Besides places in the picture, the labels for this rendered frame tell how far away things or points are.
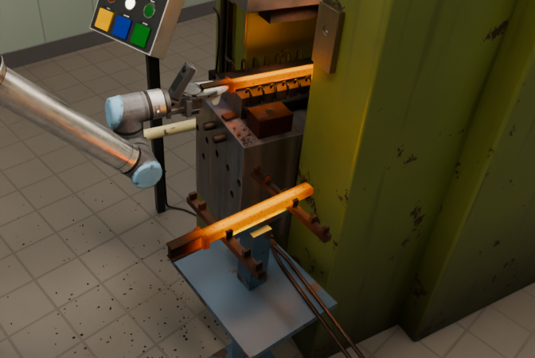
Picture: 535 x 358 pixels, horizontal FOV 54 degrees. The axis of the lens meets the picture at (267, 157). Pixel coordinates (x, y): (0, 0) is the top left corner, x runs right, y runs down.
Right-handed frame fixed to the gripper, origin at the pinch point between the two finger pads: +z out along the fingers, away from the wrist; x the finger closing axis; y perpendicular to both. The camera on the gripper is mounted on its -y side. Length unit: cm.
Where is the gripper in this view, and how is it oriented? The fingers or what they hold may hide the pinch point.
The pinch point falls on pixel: (223, 84)
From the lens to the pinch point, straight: 169.0
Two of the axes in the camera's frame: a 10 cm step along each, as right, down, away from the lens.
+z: 8.8, -2.3, 4.2
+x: 4.8, 5.5, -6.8
